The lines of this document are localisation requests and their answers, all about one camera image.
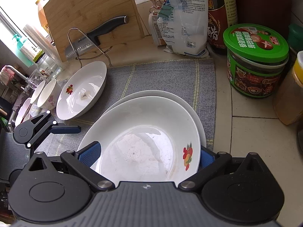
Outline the white floral bowl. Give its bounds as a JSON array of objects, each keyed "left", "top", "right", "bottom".
[{"left": 15, "top": 98, "right": 31, "bottom": 127}]

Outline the pink floral bowl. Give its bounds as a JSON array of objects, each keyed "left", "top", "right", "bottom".
[{"left": 37, "top": 79, "right": 62, "bottom": 111}]

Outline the white stained plate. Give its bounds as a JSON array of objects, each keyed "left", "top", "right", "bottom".
[{"left": 56, "top": 61, "right": 107, "bottom": 120}]

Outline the white fruit plate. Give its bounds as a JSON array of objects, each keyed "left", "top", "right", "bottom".
[
  {"left": 102, "top": 90, "right": 206, "bottom": 149},
  {"left": 79, "top": 97, "right": 201, "bottom": 185}
]

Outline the clear glass mug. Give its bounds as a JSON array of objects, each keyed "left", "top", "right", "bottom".
[{"left": 28, "top": 69, "right": 46, "bottom": 90}]

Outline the glass jar yellow green lid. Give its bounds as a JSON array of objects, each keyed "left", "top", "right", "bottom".
[{"left": 33, "top": 50, "right": 62, "bottom": 80}]

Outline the pink cloth on faucet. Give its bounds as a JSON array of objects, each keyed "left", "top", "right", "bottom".
[{"left": 0, "top": 65, "right": 16, "bottom": 86}]

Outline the grey blue checked dish mat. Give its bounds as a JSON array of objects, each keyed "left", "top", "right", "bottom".
[{"left": 37, "top": 58, "right": 216, "bottom": 156}]

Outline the yellow lid spice jar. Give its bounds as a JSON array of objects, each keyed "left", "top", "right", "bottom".
[{"left": 273, "top": 51, "right": 303, "bottom": 126}]

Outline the green soap pump bottle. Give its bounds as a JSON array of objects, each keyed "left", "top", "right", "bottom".
[{"left": 13, "top": 34, "right": 36, "bottom": 68}]

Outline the green lid sauce jar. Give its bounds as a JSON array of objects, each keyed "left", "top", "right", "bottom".
[{"left": 223, "top": 23, "right": 289, "bottom": 98}]

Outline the bamboo cutting board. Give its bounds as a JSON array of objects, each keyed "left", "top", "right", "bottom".
[{"left": 44, "top": 0, "right": 144, "bottom": 61}]

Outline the orange cooking wine jug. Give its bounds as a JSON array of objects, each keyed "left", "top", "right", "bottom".
[{"left": 35, "top": 0, "right": 50, "bottom": 34}]

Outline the red white clipped bag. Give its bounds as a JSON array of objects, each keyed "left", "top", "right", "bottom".
[{"left": 148, "top": 12, "right": 166, "bottom": 46}]

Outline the white blue seasoning bag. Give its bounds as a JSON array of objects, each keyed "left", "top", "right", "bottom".
[{"left": 157, "top": 0, "right": 209, "bottom": 58}]

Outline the small green lid jar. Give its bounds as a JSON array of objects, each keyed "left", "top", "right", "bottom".
[{"left": 288, "top": 24, "right": 303, "bottom": 52}]

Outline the dark soy sauce bottle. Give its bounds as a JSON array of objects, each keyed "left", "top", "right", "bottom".
[{"left": 208, "top": 0, "right": 237, "bottom": 54}]

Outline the black handled kitchen knife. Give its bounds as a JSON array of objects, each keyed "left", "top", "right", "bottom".
[{"left": 65, "top": 15, "right": 130, "bottom": 61}]

